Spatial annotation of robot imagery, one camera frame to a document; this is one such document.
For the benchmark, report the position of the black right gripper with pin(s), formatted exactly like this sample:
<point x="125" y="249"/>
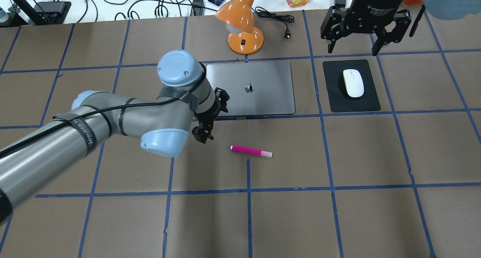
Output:
<point x="380" y="2"/>

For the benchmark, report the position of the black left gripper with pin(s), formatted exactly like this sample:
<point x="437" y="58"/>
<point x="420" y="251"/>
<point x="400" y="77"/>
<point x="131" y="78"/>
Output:
<point x="207" y="119"/>

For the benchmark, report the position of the pink marker pen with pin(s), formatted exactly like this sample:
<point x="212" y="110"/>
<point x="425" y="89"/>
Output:
<point x="251" y="151"/>

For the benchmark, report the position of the white computer mouse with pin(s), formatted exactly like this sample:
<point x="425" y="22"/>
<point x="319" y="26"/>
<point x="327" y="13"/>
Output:
<point x="353" y="83"/>

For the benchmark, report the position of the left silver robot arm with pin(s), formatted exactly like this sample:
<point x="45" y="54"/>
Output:
<point x="187" y="104"/>

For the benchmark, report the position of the black mousepad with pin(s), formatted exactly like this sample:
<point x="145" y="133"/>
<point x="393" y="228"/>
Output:
<point x="336" y="74"/>

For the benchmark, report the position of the silver closed laptop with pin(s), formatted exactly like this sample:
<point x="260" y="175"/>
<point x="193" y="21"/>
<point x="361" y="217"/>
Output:
<point x="255" y="88"/>

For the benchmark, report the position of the orange desk lamp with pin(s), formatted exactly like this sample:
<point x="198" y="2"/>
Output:
<point x="244" y="38"/>

